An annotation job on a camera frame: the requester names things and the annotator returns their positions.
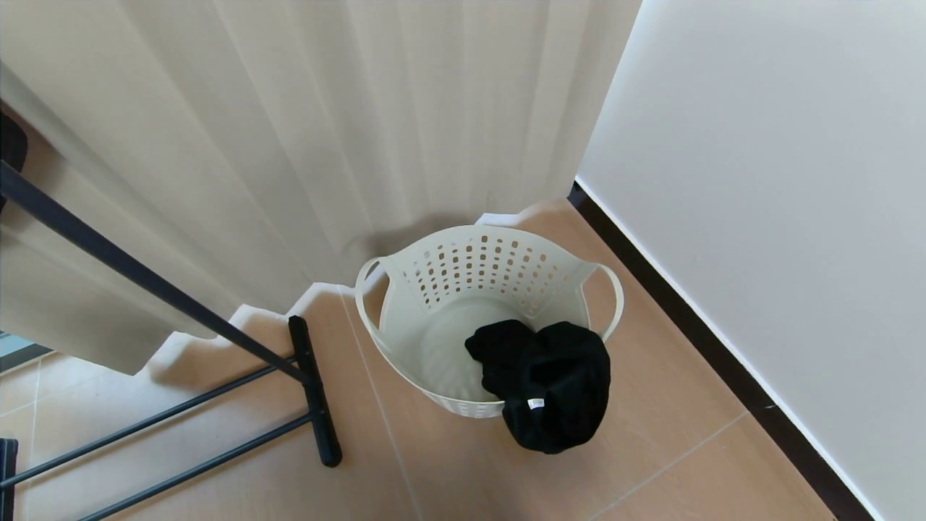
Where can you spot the white laundry basket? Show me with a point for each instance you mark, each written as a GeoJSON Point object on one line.
{"type": "Point", "coordinates": [470, 268]}

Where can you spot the black clothes rack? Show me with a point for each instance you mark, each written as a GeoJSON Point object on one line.
{"type": "Point", "coordinates": [108, 253]}

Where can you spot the beige curtain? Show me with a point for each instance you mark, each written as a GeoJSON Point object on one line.
{"type": "Point", "coordinates": [325, 108]}

